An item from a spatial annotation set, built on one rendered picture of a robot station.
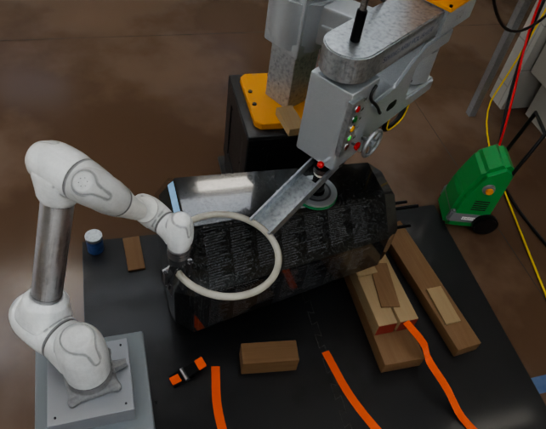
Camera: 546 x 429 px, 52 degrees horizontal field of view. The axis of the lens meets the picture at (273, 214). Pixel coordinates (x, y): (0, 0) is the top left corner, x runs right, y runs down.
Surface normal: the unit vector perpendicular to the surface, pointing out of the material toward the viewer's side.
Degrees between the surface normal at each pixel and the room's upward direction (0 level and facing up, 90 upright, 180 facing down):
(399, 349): 0
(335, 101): 90
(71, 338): 4
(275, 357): 0
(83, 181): 34
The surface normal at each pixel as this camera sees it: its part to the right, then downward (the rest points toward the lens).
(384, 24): 0.12, -0.66
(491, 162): -0.45, -0.60
